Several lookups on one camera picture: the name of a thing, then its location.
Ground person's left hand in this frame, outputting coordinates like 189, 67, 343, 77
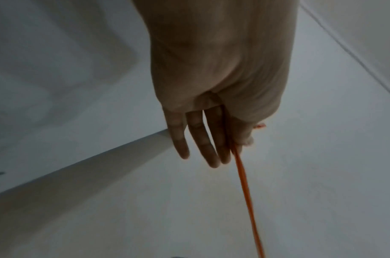
131, 0, 299, 169

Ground white desk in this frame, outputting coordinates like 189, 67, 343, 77
0, 0, 175, 252

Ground black trash bag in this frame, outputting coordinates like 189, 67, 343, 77
226, 122, 268, 258

